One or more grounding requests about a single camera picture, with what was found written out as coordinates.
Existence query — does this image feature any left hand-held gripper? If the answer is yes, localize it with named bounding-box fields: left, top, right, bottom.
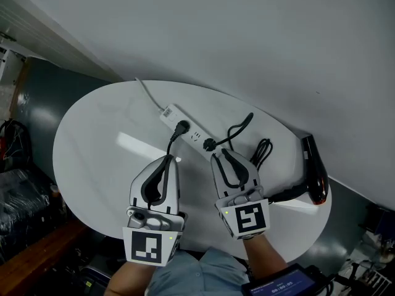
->
left=122, top=154, right=188, bottom=266

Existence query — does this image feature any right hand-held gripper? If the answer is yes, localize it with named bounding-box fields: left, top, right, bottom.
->
left=210, top=148, right=271, bottom=241

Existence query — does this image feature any black power plug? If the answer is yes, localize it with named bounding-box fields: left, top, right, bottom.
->
left=202, top=137, right=218, bottom=152

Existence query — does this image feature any white power strip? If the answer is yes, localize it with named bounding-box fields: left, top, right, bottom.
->
left=159, top=103, right=228, bottom=163

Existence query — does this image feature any person's right forearm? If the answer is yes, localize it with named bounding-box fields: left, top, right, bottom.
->
left=242, top=234, right=288, bottom=271

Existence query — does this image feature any person's left forearm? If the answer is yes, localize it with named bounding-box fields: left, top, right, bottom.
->
left=103, top=259, right=159, bottom=296

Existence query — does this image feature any black hair dryer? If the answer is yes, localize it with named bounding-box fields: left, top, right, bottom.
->
left=267, top=134, right=329, bottom=206

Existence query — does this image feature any person's light blue shirt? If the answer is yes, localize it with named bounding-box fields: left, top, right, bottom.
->
left=148, top=247, right=251, bottom=296

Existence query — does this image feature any black wrist-worn screen device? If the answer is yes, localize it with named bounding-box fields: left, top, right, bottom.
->
left=240, top=262, right=319, bottom=296

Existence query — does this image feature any brown wooden furniture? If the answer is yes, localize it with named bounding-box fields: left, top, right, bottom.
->
left=0, top=216, right=91, bottom=281

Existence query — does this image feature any plastic-wrapped dark bundle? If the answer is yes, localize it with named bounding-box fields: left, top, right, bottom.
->
left=0, top=167, right=67, bottom=237

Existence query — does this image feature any white cabinet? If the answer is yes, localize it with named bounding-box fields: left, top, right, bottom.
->
left=0, top=46, right=26, bottom=83

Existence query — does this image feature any white door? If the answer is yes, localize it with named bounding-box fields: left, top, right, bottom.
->
left=0, top=0, right=124, bottom=83

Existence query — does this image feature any black power cable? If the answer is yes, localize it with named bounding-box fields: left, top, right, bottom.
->
left=215, top=112, right=274, bottom=170

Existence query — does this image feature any black plug with cable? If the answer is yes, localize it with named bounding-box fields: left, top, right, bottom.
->
left=166, top=119, right=191, bottom=159

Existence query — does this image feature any white power strip cable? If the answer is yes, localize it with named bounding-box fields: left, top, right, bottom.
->
left=135, top=77, right=166, bottom=112

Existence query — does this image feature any black device strap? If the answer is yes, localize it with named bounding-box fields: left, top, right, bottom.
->
left=305, top=265, right=336, bottom=296

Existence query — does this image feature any black chair with cables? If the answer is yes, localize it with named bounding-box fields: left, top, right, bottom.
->
left=0, top=118, right=32, bottom=173

